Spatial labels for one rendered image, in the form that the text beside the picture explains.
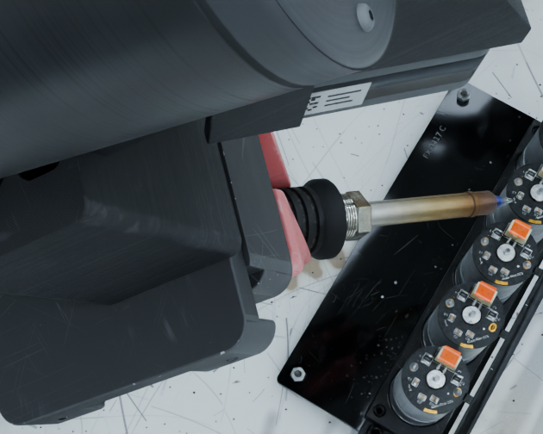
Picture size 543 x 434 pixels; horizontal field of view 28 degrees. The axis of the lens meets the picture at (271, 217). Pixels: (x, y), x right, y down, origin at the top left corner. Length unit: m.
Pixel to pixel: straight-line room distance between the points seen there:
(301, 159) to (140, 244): 0.30
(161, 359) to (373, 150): 0.28
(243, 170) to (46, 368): 0.06
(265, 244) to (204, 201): 0.03
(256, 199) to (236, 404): 0.24
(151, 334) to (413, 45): 0.09
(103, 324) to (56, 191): 0.06
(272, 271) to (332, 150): 0.26
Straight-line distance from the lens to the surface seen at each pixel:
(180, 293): 0.22
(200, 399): 0.46
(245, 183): 0.23
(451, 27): 0.17
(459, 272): 0.45
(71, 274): 0.20
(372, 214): 0.33
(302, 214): 0.31
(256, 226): 0.23
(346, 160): 0.49
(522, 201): 0.43
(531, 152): 0.45
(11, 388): 0.25
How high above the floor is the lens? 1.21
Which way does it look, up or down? 73 degrees down
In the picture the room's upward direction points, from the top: 1 degrees clockwise
